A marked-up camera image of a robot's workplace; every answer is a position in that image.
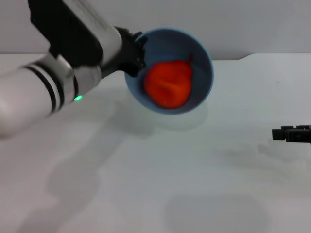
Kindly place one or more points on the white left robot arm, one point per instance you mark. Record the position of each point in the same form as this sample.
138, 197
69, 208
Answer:
29, 97

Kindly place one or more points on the red toy pepper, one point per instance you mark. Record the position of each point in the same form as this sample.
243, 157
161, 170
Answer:
167, 85

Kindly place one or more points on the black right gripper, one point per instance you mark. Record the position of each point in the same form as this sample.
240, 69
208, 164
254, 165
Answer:
300, 136

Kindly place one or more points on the blue plastic bowl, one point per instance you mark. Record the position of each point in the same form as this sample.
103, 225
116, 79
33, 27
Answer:
194, 53

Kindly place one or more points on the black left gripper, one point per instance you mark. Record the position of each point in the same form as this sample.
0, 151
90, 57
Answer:
124, 53

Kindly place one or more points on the left wrist camera housing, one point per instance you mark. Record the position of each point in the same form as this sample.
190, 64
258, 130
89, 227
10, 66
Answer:
73, 31

